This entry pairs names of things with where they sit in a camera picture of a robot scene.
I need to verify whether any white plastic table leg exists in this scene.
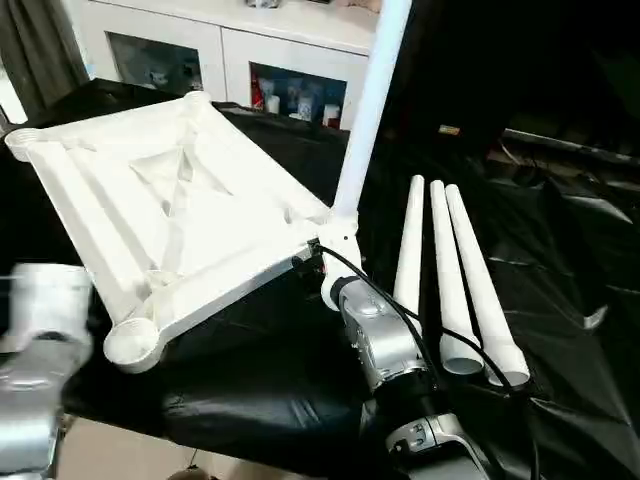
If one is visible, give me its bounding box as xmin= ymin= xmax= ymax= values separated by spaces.
xmin=429 ymin=180 xmax=486 ymax=377
xmin=444 ymin=183 xmax=531 ymax=390
xmin=392 ymin=174 xmax=427 ymax=335
xmin=329 ymin=0 xmax=416 ymax=222

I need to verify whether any white plastic table top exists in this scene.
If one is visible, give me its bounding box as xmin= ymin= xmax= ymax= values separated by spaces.
xmin=4 ymin=91 xmax=362 ymax=376

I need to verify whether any black plastic mat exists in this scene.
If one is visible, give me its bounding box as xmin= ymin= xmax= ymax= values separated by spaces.
xmin=0 ymin=77 xmax=640 ymax=480

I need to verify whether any white glass-door cabinet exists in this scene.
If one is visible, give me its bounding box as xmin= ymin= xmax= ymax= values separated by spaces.
xmin=69 ymin=0 xmax=385 ymax=131

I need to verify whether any dark metal rod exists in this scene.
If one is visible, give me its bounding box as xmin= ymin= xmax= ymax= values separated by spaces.
xmin=502 ymin=128 xmax=640 ymax=162

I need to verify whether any small white object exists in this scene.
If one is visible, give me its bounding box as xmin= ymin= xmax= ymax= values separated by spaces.
xmin=582 ymin=306 xmax=610 ymax=332

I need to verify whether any grey curtain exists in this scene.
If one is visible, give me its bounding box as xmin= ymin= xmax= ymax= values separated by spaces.
xmin=0 ymin=0 xmax=89 ymax=114

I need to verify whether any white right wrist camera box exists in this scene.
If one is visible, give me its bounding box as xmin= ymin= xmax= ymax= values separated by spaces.
xmin=317 ymin=219 xmax=362 ymax=312

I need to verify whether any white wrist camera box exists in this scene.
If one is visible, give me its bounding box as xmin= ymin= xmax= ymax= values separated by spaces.
xmin=317 ymin=219 xmax=362 ymax=312
xmin=7 ymin=263 xmax=95 ymax=354

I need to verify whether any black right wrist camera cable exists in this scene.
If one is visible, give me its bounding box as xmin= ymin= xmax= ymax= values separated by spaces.
xmin=314 ymin=243 xmax=542 ymax=480

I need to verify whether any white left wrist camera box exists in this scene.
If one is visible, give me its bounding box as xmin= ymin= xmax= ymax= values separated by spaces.
xmin=7 ymin=263 xmax=95 ymax=354

